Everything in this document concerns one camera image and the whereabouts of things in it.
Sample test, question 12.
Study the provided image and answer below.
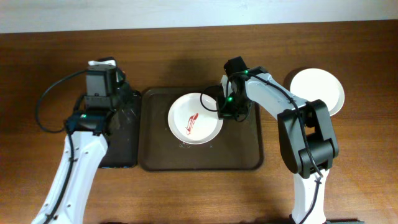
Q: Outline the cream plate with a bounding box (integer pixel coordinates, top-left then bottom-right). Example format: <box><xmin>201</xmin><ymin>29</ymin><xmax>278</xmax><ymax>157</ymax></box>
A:
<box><xmin>290</xmin><ymin>68</ymin><xmax>345</xmax><ymax>116</ymax></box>

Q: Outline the pinkish white plate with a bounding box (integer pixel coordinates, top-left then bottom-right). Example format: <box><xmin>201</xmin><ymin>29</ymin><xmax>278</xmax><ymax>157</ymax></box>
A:
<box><xmin>167</xmin><ymin>93</ymin><xmax>223</xmax><ymax>145</ymax></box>

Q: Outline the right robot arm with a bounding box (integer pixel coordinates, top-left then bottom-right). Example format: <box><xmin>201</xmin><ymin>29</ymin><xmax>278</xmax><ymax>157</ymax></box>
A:
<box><xmin>216</xmin><ymin>57</ymin><xmax>339</xmax><ymax>223</ymax></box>

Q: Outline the large brown tray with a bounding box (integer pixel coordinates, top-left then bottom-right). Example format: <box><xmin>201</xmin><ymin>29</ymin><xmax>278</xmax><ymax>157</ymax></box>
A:
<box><xmin>138</xmin><ymin>88</ymin><xmax>264</xmax><ymax>172</ymax></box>

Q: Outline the small black tray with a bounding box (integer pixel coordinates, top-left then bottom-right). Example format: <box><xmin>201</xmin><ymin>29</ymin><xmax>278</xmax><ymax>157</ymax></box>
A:
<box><xmin>99</xmin><ymin>90</ymin><xmax>142</xmax><ymax>169</ymax></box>

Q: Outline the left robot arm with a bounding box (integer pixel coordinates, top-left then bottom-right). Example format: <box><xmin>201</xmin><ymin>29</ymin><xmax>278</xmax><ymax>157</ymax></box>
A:
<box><xmin>33</xmin><ymin>63</ymin><xmax>141</xmax><ymax>223</ymax></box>

